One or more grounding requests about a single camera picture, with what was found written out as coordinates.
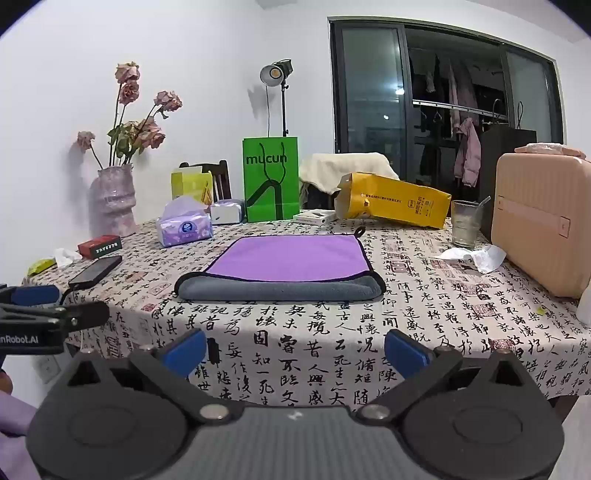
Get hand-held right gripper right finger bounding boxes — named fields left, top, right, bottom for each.
left=358, top=329, right=525, bottom=424

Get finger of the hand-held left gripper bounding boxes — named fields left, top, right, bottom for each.
left=0, top=301, right=110, bottom=331
left=0, top=285, right=62, bottom=306

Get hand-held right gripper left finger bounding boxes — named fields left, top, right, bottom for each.
left=68, top=329, right=232, bottom=424

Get purple and grey towel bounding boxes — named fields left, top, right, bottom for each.
left=174, top=234, right=387, bottom=304

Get yellow-green wrapper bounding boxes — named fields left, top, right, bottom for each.
left=26, top=257, right=57, bottom=277

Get calligraphy print tablecloth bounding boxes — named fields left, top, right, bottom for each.
left=22, top=216, right=591, bottom=408

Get black smartphone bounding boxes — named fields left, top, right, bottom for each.
left=68, top=255, right=124, bottom=289

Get crumpled white tissue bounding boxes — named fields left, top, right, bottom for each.
left=52, top=247, right=83, bottom=268

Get red and black box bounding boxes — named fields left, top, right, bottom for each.
left=77, top=234, right=123, bottom=260

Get purple clothing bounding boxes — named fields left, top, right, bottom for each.
left=0, top=392, right=43, bottom=480

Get mottled pink ceramic vase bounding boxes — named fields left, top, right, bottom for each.
left=89, top=163, right=138, bottom=239

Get crumpled white paper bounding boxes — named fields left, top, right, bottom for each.
left=433, top=244, right=508, bottom=274

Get purple tissue pack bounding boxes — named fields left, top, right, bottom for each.
left=155, top=194, right=215, bottom=249

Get clear glass cup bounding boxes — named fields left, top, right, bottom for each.
left=450, top=199, right=485, bottom=250

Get silver white small box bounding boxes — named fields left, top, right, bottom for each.
left=209, top=199, right=246, bottom=226

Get yellow paper bag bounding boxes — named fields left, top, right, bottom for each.
left=334, top=172, right=452, bottom=230

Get flat white box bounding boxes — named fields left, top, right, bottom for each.
left=292, top=209, right=337, bottom=226

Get yellow-green small bag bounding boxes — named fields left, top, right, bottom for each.
left=171, top=167, right=214, bottom=206

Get dark wooden chair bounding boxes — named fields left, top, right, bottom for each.
left=178, top=159, right=230, bottom=204

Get green paper bag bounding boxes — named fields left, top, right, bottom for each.
left=242, top=136, right=300, bottom=223

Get beige pink suitcase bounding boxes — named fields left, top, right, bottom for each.
left=490, top=152, right=591, bottom=299

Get dried pink roses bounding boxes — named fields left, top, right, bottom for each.
left=76, top=61, right=184, bottom=169

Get cream fleece blanket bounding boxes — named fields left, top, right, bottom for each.
left=298, top=152, right=400, bottom=195

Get pink jacket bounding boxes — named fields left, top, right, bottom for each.
left=453, top=117, right=482, bottom=188

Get black paper bag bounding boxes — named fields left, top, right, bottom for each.
left=477, top=99, right=538, bottom=241

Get pink bundle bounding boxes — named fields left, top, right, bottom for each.
left=514, top=143, right=588, bottom=160

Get black framed sliding door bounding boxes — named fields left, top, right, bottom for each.
left=327, top=17, right=567, bottom=186

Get hanging dark clothes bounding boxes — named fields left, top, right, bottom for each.
left=410, top=54, right=479, bottom=126

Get studio lamp on stand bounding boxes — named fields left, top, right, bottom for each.
left=259, top=58, right=295, bottom=138

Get white wall outlet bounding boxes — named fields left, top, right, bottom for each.
left=34, top=354, right=61, bottom=385

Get clothes rail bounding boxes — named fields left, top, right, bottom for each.
left=412, top=99, right=509, bottom=126

